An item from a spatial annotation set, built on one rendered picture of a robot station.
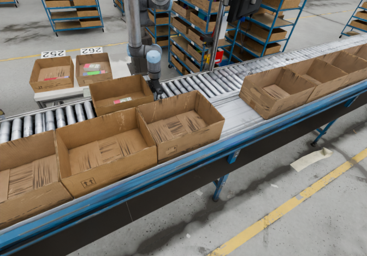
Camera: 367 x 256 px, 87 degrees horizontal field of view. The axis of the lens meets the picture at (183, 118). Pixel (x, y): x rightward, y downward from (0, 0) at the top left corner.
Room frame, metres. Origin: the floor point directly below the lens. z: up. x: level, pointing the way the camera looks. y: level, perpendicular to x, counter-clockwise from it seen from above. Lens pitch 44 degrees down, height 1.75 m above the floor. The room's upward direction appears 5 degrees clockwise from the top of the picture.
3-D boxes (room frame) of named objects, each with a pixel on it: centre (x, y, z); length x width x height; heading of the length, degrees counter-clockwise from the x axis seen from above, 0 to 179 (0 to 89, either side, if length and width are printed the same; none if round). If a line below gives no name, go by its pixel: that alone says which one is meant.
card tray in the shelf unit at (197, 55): (2.52, -0.20, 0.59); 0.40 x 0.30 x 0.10; 30
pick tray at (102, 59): (1.52, 0.85, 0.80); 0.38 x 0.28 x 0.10; 24
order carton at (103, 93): (1.09, 0.46, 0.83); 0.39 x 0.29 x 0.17; 120
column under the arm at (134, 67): (1.68, 0.45, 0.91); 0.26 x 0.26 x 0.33; 27
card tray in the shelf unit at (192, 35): (2.52, -0.19, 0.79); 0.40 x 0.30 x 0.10; 33
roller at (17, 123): (0.67, 1.02, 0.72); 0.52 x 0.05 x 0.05; 32
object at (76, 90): (1.58, 0.84, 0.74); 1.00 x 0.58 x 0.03; 117
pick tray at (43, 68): (1.39, 1.14, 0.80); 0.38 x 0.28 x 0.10; 25
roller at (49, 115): (0.77, 0.86, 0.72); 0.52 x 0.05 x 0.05; 32
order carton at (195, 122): (0.76, 0.02, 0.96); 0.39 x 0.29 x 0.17; 122
